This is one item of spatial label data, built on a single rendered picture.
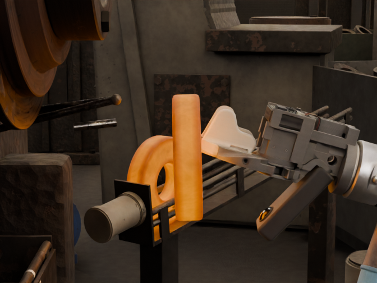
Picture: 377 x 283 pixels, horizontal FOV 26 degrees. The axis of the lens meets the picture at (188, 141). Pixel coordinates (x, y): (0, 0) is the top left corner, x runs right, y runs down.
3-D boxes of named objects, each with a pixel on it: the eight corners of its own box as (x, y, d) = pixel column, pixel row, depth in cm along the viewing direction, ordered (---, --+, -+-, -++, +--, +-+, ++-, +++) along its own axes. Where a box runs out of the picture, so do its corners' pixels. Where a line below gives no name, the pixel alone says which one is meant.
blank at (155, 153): (148, 241, 144) (164, 244, 142) (113, 182, 134) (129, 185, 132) (189, 176, 152) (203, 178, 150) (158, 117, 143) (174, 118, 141)
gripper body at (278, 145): (262, 100, 104) (353, 124, 105) (244, 163, 106) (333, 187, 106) (269, 106, 97) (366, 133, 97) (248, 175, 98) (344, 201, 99)
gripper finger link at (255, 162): (218, 139, 101) (285, 157, 102) (215, 153, 102) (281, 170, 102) (220, 145, 97) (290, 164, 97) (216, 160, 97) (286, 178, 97)
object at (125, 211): (84, 240, 132) (81, 205, 130) (120, 222, 139) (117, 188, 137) (113, 246, 128) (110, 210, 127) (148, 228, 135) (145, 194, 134)
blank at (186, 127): (170, 113, 92) (201, 112, 92) (172, 82, 107) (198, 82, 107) (175, 241, 96) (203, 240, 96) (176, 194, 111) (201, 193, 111)
